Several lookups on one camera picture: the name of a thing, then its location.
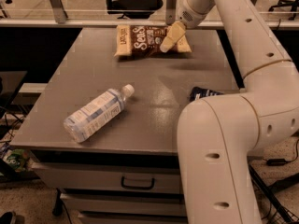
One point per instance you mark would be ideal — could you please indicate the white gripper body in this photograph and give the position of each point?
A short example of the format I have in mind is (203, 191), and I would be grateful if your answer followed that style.
(191, 18)

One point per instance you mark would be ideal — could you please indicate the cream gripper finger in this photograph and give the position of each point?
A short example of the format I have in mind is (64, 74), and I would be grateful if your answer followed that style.
(174, 33)

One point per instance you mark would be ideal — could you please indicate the brown sea salt chip bag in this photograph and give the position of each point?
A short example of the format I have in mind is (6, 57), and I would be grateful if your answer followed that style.
(138, 40)

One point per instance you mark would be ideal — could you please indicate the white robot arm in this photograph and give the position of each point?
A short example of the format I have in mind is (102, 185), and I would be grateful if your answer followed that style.
(216, 133)

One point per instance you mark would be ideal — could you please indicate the blue rxbar blueberry wrapper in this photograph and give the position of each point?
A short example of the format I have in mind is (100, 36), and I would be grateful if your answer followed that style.
(198, 93)

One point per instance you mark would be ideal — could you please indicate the black office chair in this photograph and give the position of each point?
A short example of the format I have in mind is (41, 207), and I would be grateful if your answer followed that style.
(293, 4)
(133, 9)

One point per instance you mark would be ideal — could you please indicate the black office chair right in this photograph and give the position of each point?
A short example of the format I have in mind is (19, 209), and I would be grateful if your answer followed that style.
(293, 4)

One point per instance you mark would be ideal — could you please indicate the clear plastic water bottle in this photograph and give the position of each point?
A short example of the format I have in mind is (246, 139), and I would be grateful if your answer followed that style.
(89, 119)

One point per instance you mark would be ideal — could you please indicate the grey drawer cabinet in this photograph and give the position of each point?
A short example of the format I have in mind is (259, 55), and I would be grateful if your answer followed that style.
(140, 143)

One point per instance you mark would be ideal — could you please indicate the green snack package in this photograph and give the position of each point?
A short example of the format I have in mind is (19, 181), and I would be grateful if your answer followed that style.
(15, 158)

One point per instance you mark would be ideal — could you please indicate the black shoe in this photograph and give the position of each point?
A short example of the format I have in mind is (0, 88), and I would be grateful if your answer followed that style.
(11, 218)

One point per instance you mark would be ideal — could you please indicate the black drawer handle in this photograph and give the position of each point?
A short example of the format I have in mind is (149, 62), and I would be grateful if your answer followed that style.
(146, 184)

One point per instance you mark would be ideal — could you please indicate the black power adapter with cable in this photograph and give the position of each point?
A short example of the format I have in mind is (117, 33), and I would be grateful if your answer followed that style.
(281, 162)

